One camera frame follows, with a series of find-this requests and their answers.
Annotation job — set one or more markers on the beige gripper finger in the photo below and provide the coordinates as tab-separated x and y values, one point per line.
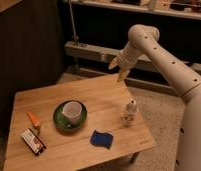
113	63
122	75

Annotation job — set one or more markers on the orange carrot toy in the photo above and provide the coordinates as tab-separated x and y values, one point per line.
34	120

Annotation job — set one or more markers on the white cup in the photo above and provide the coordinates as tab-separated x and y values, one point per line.
72	111

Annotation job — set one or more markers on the grey rail beam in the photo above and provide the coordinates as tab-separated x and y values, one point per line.
103	54

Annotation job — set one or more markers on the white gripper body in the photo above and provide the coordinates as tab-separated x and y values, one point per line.
128	57

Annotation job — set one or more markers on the metal pole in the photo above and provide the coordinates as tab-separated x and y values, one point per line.
75	36

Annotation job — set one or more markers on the cluttered shelf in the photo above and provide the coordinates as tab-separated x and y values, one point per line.
158	7

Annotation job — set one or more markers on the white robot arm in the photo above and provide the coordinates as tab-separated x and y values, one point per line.
143	40

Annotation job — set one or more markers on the blue sponge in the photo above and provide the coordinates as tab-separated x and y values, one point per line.
101	139

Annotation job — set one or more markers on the wooden table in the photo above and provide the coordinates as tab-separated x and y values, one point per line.
104	98

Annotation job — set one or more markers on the green plate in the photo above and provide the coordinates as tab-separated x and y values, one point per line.
63	124

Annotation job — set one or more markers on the red white snack box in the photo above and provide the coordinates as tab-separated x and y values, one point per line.
33	141

